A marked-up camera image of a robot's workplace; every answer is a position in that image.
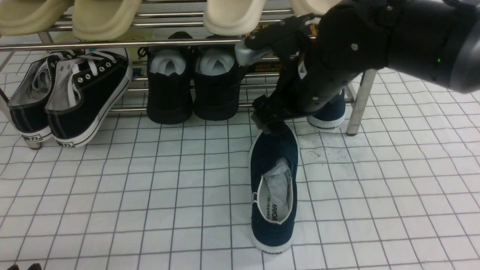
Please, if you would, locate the olive slipper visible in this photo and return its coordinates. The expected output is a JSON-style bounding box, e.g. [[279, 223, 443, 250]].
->
[[0, 0, 74, 36], [72, 0, 142, 41]]

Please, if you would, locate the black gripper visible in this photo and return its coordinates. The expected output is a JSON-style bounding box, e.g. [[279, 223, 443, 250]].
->
[[235, 0, 389, 136]]

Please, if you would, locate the dark printed box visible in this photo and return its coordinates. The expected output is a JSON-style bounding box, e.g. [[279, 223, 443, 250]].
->
[[242, 24, 318, 74]]

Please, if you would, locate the left black shoe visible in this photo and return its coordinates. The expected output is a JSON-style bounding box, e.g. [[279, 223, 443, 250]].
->
[[146, 45, 194, 125]]

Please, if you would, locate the black shoe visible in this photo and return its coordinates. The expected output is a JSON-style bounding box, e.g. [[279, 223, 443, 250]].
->
[[146, 45, 194, 125], [193, 44, 246, 121]]

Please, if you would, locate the right black shoe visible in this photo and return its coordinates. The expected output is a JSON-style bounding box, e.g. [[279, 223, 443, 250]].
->
[[193, 44, 246, 121]]

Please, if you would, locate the cream slipper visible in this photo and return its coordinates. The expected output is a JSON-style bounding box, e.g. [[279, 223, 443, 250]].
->
[[289, 0, 341, 17], [203, 0, 267, 36]]

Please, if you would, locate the cream slipper right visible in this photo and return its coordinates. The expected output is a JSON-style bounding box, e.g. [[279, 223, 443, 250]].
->
[[289, 0, 341, 17]]

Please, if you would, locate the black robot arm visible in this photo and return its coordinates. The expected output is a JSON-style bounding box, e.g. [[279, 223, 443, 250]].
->
[[235, 0, 480, 134]]

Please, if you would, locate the olive slipper far left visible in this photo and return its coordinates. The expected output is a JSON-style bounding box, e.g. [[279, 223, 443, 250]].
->
[[0, 0, 74, 36]]

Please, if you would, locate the black canvas sneaker far left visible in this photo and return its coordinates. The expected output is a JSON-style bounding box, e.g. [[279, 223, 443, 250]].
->
[[7, 49, 85, 143]]

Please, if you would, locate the navy slip-on shoe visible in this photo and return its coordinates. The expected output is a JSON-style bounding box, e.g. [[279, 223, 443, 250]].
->
[[249, 123, 299, 254], [307, 90, 346, 131]]

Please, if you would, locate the black canvas sneaker with laces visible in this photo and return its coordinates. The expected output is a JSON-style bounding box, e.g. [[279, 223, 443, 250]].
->
[[45, 48, 133, 148]]

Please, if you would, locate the metal shoe rack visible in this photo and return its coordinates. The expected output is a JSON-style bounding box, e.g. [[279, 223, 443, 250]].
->
[[1, 0, 377, 136]]

